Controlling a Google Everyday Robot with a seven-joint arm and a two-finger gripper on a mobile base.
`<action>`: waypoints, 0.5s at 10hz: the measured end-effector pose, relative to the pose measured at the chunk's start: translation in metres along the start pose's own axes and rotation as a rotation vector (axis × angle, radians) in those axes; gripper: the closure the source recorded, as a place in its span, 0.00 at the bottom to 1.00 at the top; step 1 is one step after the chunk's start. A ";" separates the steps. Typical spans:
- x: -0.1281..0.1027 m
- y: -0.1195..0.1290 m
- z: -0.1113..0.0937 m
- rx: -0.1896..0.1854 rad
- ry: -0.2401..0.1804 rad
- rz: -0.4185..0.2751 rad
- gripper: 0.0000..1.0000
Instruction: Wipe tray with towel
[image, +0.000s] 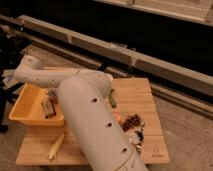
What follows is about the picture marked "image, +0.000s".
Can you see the yellow corn cob toy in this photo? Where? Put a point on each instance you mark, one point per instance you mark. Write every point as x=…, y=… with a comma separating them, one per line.
x=55, y=147

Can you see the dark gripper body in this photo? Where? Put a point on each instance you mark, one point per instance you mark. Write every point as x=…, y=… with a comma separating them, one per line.
x=48, y=103

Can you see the green pepper toy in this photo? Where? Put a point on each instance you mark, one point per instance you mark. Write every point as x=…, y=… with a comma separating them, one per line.
x=111, y=99

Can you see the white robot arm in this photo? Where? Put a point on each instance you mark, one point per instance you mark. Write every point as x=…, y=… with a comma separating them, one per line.
x=81, y=94

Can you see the yellow plastic tray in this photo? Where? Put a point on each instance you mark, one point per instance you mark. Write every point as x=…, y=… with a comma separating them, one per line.
x=28, y=109

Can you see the long metal rail beam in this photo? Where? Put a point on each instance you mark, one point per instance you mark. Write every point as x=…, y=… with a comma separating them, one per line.
x=174, y=73

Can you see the wooden table board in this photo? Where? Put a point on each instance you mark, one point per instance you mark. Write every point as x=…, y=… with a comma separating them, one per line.
x=133, y=96

